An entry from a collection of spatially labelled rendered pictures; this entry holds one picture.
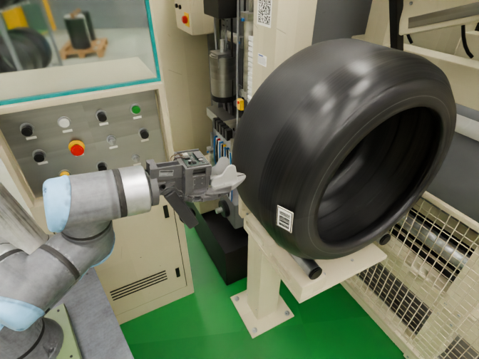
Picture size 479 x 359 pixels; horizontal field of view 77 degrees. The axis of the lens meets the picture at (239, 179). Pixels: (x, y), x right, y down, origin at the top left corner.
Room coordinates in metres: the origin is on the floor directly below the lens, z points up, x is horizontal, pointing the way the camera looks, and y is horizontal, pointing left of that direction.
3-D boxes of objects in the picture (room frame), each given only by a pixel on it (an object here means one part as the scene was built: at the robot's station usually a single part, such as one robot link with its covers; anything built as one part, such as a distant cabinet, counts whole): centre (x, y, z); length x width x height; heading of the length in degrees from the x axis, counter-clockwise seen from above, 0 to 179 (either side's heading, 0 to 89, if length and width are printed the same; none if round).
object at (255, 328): (0.98, -0.13, 0.01); 0.27 x 0.27 x 0.02; 27
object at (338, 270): (0.76, -0.26, 0.80); 0.37 x 0.36 x 0.02; 117
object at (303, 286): (0.70, -0.14, 0.84); 0.36 x 0.09 x 0.06; 27
